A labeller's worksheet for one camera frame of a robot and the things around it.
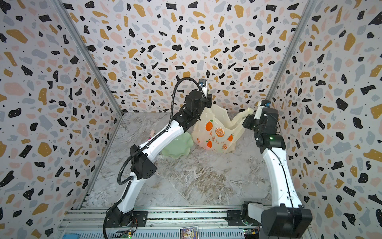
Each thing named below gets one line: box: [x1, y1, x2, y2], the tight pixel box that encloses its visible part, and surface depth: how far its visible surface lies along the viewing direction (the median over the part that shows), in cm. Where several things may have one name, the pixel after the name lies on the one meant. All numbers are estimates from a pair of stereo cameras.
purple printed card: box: [179, 225, 199, 239], surface depth 70 cm
